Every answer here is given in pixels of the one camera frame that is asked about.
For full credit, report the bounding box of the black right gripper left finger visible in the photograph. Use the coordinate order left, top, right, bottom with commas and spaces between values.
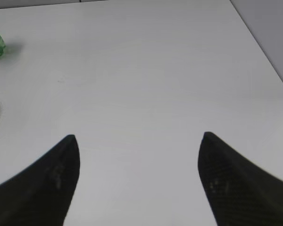
0, 135, 80, 226

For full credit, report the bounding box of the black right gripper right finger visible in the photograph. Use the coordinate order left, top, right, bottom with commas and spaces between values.
198, 132, 283, 226

